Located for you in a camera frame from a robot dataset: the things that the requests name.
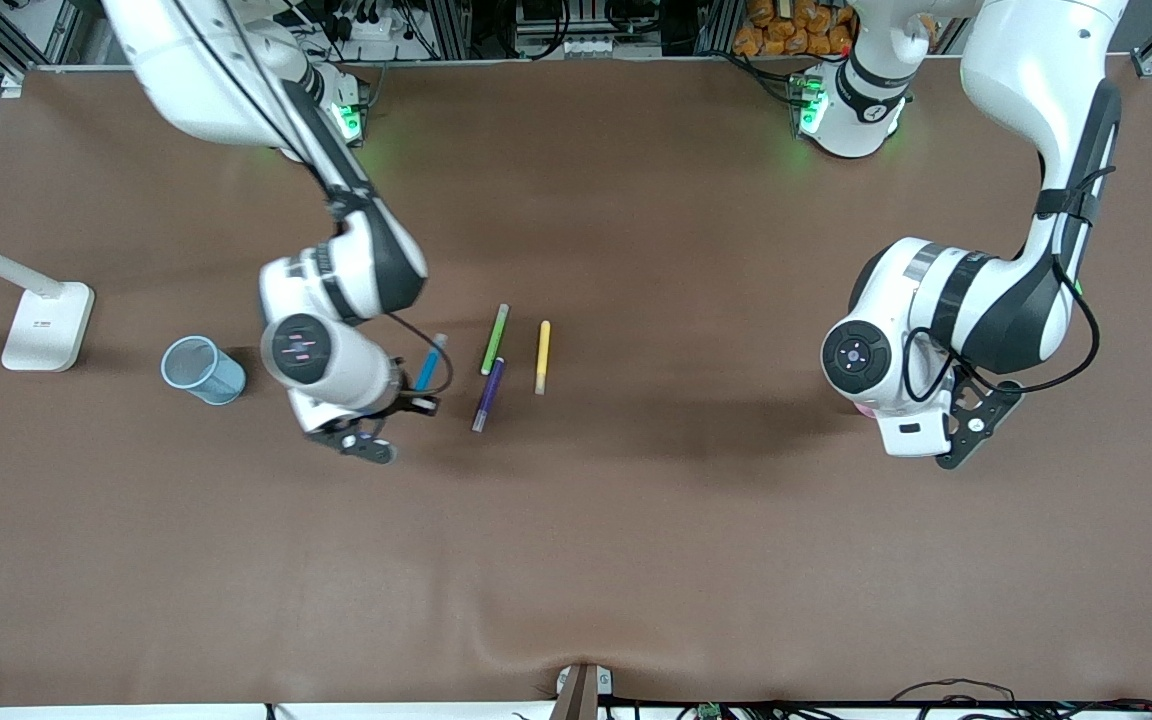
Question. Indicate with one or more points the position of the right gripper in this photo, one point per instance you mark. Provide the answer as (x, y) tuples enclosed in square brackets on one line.
[(406, 402)]

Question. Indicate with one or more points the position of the blue marker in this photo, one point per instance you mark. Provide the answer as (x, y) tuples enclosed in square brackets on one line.
[(431, 362)]

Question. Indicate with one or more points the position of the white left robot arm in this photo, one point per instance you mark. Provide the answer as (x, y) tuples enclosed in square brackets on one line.
[(996, 300)]

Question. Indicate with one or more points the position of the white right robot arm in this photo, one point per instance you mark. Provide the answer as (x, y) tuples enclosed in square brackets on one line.
[(356, 270)]

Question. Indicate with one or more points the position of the purple marker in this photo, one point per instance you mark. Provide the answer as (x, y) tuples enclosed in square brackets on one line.
[(489, 393)]

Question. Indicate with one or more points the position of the green marker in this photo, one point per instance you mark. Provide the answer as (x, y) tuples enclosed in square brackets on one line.
[(495, 340)]

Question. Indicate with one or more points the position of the yellow marker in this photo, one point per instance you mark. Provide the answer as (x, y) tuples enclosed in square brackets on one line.
[(542, 358)]

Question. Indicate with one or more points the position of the blue mesh cup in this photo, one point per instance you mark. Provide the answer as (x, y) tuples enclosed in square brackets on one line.
[(216, 385)]

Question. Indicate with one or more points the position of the white power strip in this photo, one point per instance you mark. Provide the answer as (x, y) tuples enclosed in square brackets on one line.
[(366, 30)]

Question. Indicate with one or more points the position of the white desk lamp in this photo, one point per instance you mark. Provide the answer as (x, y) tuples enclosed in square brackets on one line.
[(46, 330)]

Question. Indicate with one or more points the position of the small green circuit board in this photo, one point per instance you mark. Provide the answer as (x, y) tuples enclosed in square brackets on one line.
[(708, 712)]

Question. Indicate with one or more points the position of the white terminal block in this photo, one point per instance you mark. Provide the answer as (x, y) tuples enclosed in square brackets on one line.
[(593, 46)]

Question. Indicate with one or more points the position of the pile of orange bags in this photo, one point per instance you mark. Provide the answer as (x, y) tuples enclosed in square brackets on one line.
[(796, 35)]

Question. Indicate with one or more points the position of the white corner bracket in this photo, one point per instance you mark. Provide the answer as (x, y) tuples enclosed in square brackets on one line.
[(1148, 66), (11, 88)]

